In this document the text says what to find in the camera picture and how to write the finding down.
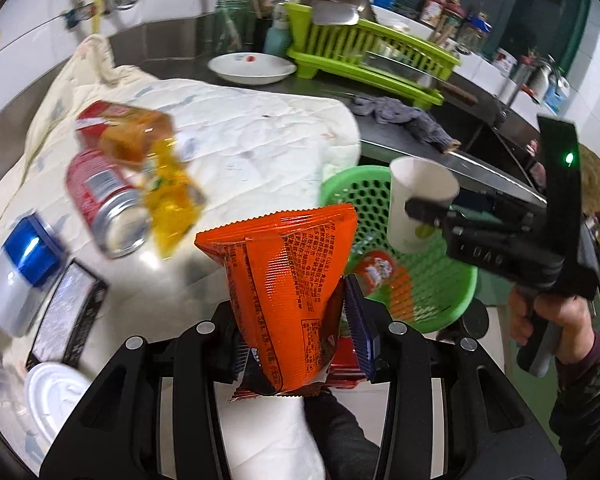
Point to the white bottle with blue label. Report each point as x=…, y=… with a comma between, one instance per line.
x=557, y=95

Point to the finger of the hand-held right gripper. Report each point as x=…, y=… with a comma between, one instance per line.
x=427, y=210
x=500, y=204

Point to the steel faucet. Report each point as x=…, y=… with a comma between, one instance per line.
x=530, y=77

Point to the red labelled jar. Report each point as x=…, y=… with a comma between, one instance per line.
x=434, y=10

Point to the red and orange packet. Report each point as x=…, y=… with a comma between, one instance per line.
x=130, y=132

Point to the pink cloth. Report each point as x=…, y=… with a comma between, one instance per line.
x=536, y=160

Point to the teal soap bottle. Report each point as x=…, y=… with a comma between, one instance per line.
x=278, y=35

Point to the white container with red label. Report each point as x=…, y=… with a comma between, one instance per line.
x=505, y=62

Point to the red soda can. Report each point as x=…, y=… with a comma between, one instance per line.
x=97, y=190

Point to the orange snack bag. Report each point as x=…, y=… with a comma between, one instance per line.
x=285, y=290

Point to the person's leg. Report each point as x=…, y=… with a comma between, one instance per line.
x=340, y=440

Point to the white bowl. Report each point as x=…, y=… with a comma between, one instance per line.
x=397, y=22

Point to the white quilted blanket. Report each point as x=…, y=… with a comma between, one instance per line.
x=260, y=130

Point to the grey cloth glove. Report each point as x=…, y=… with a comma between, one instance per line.
x=410, y=117

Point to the person's right hand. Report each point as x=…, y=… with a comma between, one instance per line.
x=572, y=317

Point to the white paper cup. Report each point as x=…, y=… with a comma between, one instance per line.
x=420, y=180

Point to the green glass jar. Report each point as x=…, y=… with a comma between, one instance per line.
x=232, y=27

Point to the green plastic basket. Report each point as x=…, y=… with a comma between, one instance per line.
x=430, y=290

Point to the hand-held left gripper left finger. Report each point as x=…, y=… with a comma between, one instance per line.
x=207, y=355

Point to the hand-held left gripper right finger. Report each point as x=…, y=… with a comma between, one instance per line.
x=358, y=327

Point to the black carton box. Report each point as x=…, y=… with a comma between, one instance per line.
x=67, y=310

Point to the yellow plastic wrapper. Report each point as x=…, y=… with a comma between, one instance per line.
x=172, y=200

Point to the white plastic lid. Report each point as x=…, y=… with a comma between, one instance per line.
x=55, y=400

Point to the green dish rack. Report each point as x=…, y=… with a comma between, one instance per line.
x=330, y=52

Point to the tan fibrous scrubber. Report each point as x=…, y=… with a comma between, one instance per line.
x=594, y=180

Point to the white plate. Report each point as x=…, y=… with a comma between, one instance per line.
x=252, y=67

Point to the person's right forearm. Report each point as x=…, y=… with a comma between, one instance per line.
x=587, y=395

